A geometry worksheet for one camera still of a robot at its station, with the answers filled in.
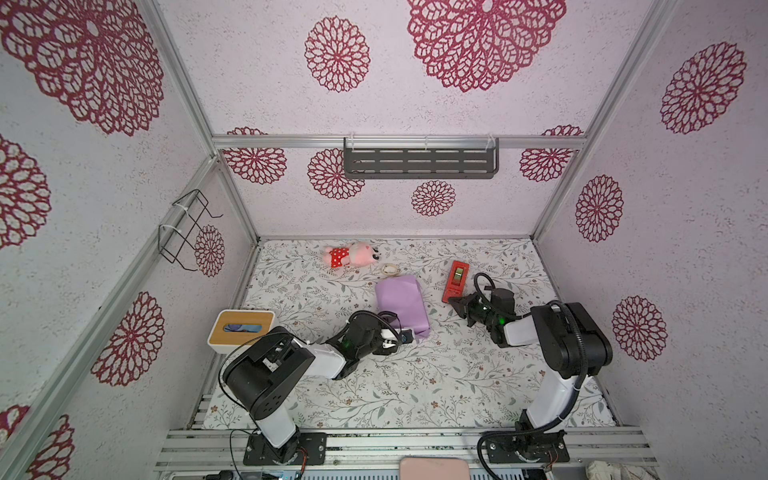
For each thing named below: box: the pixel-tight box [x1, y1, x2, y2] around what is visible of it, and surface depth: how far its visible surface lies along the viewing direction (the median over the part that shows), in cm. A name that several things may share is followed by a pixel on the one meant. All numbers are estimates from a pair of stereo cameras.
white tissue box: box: [207, 309, 275, 355], surface depth 94 cm
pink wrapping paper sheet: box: [376, 275, 430, 338], surface depth 97 cm
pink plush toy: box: [323, 242, 380, 268], surface depth 109 cm
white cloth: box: [585, 460, 660, 480], surface depth 69 cm
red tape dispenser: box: [441, 260, 470, 303], surface depth 102 cm
